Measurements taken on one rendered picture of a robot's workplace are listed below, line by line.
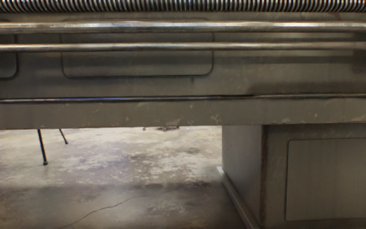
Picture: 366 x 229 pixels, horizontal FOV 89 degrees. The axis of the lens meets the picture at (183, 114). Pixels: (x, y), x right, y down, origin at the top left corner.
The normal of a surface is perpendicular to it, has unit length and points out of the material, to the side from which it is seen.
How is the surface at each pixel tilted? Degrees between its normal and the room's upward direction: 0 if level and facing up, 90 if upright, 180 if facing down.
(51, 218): 0
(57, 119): 90
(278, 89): 90
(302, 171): 90
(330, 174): 90
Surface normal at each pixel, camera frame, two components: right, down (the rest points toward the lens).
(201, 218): -0.02, -1.00
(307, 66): 0.04, 0.08
